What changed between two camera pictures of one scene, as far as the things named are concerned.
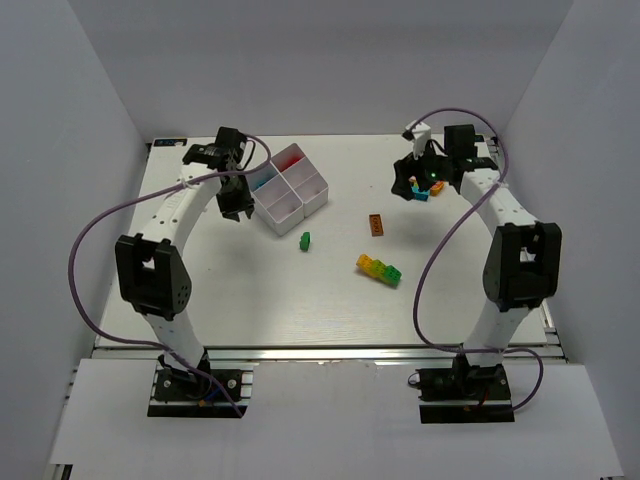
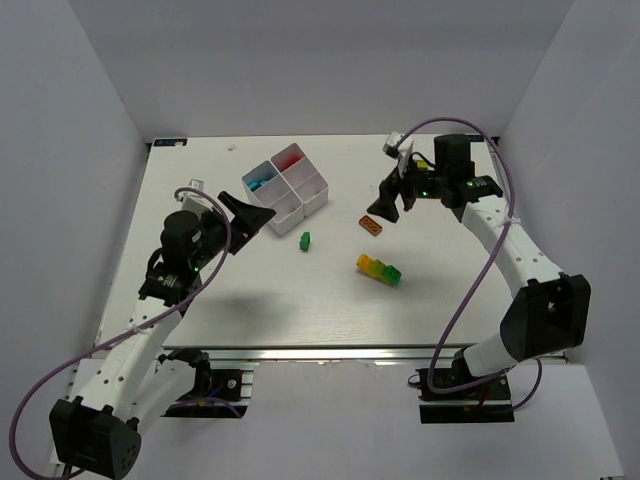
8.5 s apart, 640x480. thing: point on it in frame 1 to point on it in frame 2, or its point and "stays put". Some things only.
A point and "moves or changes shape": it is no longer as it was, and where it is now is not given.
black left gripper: [234, 203] to [231, 225]
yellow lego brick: [364, 261] stays put
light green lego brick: [378, 269] stays put
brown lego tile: [376, 225] moves or changes shape
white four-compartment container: [287, 190] stays put
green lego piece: [392, 275] stays put
